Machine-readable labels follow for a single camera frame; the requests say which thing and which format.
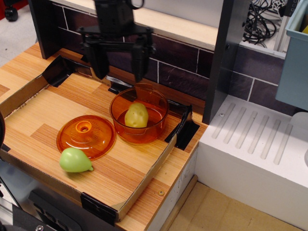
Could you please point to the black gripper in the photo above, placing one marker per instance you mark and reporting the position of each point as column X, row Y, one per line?
column 117, row 31

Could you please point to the yellow plastic potato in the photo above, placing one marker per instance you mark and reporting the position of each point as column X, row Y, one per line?
column 136, row 116

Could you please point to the orange transparent pot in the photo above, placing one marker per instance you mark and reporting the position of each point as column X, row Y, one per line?
column 139, row 134

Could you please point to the orange transparent pot lid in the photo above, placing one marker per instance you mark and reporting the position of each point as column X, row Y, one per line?
column 94, row 135

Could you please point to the cardboard fence with black tape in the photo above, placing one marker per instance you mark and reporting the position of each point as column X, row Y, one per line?
column 127, row 185

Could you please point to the green plastic pear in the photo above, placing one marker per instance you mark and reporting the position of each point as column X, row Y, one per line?
column 74, row 160

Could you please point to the white drainboard sink unit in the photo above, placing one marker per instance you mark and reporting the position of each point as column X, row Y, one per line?
column 259, row 157

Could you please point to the light blue plastic bin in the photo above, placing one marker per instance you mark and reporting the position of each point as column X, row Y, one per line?
column 293, row 85

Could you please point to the dark grey shelf post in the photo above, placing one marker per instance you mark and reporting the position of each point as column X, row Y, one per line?
column 230, row 34

